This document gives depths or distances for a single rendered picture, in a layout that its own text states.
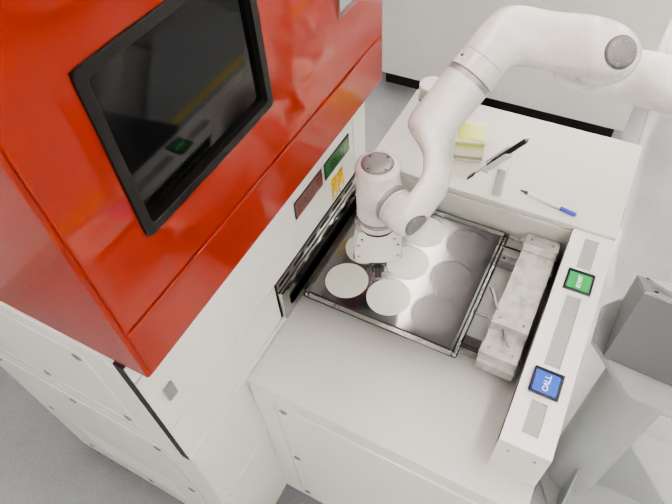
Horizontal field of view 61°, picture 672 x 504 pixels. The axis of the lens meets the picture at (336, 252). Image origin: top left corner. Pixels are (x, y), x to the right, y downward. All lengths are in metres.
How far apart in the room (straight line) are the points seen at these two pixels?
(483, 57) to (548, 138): 0.59
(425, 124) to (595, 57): 0.29
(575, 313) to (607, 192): 0.37
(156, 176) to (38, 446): 1.78
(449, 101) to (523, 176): 0.49
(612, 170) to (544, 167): 0.16
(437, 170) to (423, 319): 0.38
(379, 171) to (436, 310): 0.39
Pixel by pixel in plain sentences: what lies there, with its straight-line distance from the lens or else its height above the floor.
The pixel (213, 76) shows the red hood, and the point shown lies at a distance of 0.79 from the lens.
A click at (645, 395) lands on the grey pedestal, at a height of 0.82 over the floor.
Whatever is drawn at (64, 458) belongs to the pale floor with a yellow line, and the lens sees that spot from 2.35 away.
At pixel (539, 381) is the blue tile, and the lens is 1.17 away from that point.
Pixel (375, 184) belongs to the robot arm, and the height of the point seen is 1.25.
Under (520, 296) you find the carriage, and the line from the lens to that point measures 1.37.
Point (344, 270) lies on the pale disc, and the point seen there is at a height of 0.90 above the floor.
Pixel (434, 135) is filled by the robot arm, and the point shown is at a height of 1.30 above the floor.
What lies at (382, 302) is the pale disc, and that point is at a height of 0.90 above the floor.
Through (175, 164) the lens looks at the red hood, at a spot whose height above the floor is 1.49.
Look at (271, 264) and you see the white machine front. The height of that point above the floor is 1.04.
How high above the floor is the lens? 1.97
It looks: 51 degrees down
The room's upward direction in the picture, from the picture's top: 5 degrees counter-clockwise
